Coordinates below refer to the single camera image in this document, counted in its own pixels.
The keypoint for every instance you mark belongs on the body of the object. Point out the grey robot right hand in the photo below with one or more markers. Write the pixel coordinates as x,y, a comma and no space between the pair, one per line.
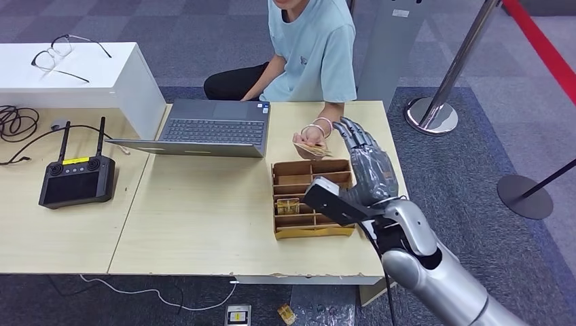
373,173

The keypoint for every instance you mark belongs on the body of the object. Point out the white box shelf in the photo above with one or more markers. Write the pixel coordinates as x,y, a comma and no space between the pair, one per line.
94,83

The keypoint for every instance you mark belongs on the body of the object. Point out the person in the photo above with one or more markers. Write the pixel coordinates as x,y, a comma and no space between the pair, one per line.
315,54

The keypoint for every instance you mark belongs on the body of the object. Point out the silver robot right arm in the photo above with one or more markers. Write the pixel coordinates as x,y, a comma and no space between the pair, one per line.
427,279

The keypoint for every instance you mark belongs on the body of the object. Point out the yellow card on floor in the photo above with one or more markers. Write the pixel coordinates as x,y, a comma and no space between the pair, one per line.
286,314

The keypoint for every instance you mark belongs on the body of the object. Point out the person's right forearm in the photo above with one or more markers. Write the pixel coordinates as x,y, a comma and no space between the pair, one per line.
267,78

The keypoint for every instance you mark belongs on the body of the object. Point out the cardboard card organizer box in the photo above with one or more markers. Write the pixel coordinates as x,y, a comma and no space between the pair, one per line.
292,180

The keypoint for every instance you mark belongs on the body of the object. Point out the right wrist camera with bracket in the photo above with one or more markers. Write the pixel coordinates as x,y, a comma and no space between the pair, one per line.
324,198

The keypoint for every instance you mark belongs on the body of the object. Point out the grey kiosk stand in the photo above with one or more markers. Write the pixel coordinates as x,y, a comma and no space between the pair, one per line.
389,54

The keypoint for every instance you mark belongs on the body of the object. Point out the black stanchion post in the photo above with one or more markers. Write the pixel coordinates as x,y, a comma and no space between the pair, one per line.
524,196

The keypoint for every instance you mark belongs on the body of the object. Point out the black-framed eyeglasses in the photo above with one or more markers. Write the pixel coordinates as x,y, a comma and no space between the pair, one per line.
60,46

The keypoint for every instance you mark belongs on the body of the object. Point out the small device with yellow label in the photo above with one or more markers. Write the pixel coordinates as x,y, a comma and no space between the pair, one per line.
237,316

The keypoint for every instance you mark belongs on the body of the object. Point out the grey open laptop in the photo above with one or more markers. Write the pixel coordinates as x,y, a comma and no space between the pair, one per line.
213,130

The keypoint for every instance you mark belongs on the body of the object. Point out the table leg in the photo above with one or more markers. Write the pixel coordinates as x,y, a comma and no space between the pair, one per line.
371,292

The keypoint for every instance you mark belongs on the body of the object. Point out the clear plastic bag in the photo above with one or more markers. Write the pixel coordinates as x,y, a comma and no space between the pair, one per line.
326,310

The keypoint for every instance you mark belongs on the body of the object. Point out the person's left forearm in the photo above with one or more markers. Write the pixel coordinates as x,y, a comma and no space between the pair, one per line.
333,113

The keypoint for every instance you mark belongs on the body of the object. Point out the chrome stanchion post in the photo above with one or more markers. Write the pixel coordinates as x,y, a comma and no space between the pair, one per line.
431,114

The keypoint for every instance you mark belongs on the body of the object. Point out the black remote controller with antennas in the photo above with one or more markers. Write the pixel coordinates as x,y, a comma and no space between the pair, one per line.
74,186

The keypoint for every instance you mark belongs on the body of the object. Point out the person's left hand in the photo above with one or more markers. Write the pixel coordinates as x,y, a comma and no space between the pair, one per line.
310,137

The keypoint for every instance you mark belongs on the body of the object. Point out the red barrier belt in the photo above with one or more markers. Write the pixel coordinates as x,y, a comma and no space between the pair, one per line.
544,49

